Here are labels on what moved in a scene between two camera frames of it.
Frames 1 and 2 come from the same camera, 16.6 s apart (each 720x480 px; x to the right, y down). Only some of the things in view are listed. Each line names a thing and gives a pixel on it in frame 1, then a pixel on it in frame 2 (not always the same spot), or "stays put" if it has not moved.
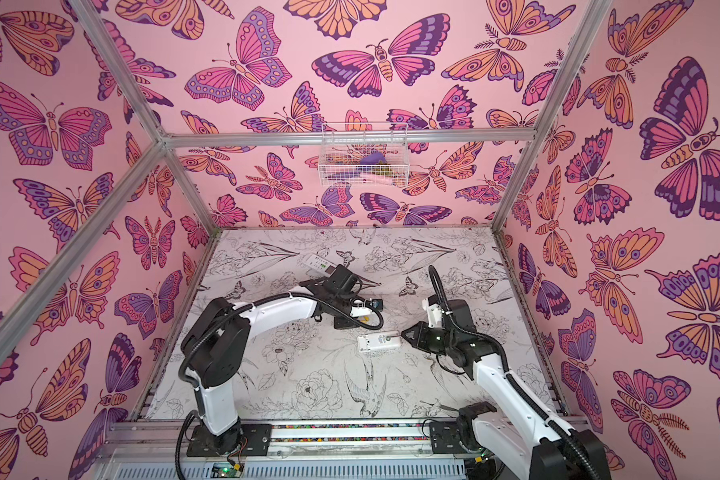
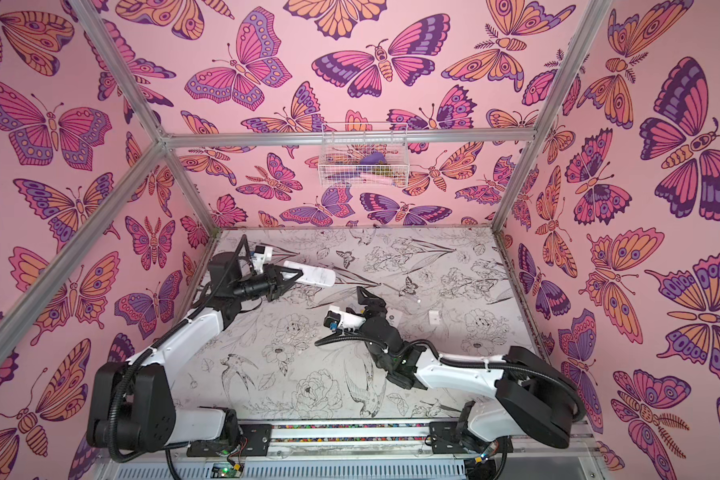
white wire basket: [364, 154] stays put
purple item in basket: [373, 158] stays put
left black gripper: [345, 325] → [267, 276]
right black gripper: [418, 336] → [365, 324]
